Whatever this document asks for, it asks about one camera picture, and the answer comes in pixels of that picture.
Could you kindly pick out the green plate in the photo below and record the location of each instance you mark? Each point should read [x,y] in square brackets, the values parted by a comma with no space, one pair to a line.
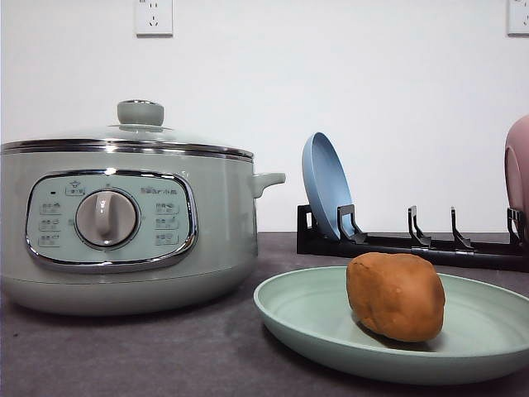
[309,315]

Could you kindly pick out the glass steamer lid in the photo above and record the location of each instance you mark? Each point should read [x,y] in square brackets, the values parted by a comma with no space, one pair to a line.
[140,129]

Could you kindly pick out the brown potato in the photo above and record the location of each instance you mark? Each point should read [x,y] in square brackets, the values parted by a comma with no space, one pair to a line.
[396,295]

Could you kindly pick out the blue plate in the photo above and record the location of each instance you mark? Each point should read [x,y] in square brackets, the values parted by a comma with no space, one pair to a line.
[328,183]

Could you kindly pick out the black plate rack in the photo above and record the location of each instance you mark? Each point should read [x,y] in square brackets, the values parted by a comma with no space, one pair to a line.
[351,242]

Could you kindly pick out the green electric steamer pot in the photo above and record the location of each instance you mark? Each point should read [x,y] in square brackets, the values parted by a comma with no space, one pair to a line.
[128,231]

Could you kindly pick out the pink plate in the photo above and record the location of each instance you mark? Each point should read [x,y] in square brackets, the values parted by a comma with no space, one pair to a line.
[516,166]

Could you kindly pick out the white wall socket left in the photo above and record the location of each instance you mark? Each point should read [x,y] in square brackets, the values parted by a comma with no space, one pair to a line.
[154,19]

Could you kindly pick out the white wall socket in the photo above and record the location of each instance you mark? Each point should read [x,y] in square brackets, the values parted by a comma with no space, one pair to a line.
[515,19]
[154,19]

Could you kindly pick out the white wall socket right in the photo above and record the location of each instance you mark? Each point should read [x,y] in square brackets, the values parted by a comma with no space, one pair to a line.
[515,19]

